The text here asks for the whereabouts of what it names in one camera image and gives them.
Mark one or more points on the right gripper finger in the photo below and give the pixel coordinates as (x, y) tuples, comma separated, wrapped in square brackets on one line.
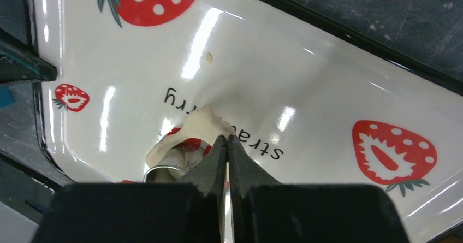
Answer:
[(265, 210), (189, 210)]

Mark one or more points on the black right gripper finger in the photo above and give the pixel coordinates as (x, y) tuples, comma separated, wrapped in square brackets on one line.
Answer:
[(19, 64)]

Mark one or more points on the beige dough lump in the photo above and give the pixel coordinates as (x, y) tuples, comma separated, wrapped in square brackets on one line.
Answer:
[(185, 146)]

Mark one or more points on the white strawberry print tray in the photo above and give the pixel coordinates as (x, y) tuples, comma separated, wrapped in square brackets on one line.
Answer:
[(306, 105)]

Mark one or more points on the blue toy brick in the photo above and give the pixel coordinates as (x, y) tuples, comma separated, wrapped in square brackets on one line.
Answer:
[(6, 97)]

